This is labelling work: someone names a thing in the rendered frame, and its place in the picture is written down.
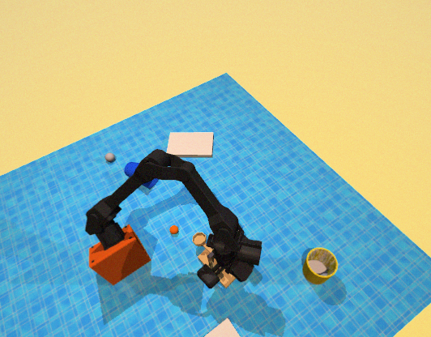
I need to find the wooden catapult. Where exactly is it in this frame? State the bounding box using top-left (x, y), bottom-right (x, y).
top-left (192, 232), bottom-right (236, 288)

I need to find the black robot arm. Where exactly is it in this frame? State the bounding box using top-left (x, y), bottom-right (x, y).
top-left (84, 149), bottom-right (262, 282)

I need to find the blue cup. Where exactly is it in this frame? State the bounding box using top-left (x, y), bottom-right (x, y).
top-left (125, 162), bottom-right (158, 188)

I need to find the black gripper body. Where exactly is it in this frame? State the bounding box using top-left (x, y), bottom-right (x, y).
top-left (197, 250), bottom-right (236, 288)

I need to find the orange ball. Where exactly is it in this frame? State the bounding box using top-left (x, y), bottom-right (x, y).
top-left (169, 225), bottom-right (178, 234)

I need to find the olive yellow cylinder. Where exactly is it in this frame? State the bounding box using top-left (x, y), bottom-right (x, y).
top-left (302, 247), bottom-right (338, 285)

